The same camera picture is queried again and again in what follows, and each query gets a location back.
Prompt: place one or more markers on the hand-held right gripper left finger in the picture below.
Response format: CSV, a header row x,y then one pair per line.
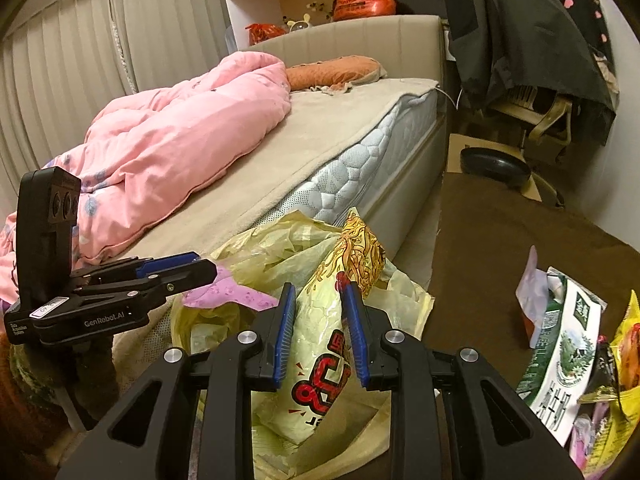
x,y
285,332

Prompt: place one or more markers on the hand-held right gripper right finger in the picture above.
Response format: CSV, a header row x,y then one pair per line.
x,y
352,332

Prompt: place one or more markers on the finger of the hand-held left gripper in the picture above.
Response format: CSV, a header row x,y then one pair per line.
x,y
165,265
192,275

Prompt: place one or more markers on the yellow noodle packet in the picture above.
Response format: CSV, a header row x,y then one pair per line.
x,y
320,375

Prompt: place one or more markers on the yellow plastic bag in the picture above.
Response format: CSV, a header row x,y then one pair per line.
x,y
260,245

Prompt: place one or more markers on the green and white packet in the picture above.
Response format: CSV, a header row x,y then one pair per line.
x,y
565,360

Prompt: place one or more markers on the pink wrapper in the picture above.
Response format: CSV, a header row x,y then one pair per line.
x,y
225,292

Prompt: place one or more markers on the pink quilt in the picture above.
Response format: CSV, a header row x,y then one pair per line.
x,y
175,150

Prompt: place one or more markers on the brown carpet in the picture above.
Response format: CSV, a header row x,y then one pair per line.
x,y
490,260

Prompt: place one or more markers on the white quilted mattress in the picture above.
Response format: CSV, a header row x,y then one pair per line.
x,y
350,170

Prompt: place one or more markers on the beige bed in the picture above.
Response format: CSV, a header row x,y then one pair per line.
x,y
300,150

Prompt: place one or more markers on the white crumpled wrapper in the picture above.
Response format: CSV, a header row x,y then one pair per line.
x,y
530,285

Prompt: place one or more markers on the beige curtain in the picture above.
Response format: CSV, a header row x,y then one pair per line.
x,y
75,35

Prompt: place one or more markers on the black round disc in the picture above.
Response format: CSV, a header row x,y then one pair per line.
x,y
495,165

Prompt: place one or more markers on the orange pillow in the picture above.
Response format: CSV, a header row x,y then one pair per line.
x,y
330,72

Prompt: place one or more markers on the small orange plastic bag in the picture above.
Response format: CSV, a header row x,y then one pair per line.
x,y
262,33

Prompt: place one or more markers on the magenta snack packet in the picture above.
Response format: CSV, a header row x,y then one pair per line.
x,y
582,440

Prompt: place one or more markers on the yellow snack packet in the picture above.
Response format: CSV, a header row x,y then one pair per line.
x,y
627,400

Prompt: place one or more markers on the beige chair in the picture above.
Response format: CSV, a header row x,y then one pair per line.
x,y
545,115

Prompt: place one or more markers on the large orange plastic bag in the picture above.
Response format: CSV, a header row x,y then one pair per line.
x,y
360,2

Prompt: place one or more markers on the chair with dark jacket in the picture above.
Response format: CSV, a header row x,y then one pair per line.
x,y
525,35

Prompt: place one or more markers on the black garment with pink hearts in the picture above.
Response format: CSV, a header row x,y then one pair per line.
x,y
585,10

